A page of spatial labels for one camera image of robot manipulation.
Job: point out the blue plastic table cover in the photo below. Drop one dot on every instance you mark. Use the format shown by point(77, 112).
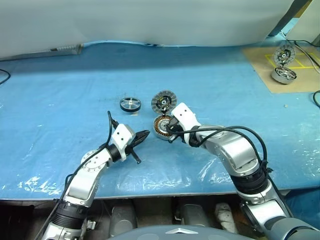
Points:
point(62, 100)

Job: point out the white crumpled object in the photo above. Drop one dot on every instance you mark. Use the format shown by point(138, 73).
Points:
point(226, 216)

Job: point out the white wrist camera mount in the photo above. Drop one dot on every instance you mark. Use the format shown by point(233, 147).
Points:
point(185, 115)
point(122, 133)

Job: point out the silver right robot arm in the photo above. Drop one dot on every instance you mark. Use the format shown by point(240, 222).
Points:
point(235, 150)

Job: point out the white panel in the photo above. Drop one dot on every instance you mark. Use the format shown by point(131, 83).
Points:
point(306, 25)

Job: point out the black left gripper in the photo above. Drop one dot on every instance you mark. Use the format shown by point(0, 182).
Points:
point(132, 143)

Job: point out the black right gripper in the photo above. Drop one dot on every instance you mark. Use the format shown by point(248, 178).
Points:
point(176, 127)

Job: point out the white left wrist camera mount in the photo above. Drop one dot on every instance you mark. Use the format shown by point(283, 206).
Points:
point(122, 133)

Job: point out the dark grey rounded cylinder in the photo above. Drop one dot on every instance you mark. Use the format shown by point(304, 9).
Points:
point(193, 215)
point(123, 217)

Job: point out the grey robot torso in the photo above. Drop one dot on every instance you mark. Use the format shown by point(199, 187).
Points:
point(175, 233)

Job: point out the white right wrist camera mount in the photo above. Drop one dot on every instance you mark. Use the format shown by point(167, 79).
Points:
point(185, 115)

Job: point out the grey power strip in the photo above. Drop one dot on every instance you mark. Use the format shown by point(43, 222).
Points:
point(66, 48)

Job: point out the grey slanted post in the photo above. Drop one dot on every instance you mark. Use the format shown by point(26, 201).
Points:
point(285, 20)

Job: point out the brown cardboard mat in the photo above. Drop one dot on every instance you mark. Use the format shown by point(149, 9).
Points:
point(262, 72)

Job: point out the spoked silver black rotor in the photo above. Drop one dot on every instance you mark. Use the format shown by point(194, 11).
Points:
point(130, 103)

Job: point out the grey motor housing with windings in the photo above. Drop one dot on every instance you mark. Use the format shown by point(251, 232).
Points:
point(160, 127)

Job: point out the far silver motor rotor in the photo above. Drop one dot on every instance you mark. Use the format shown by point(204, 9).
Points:
point(281, 78)

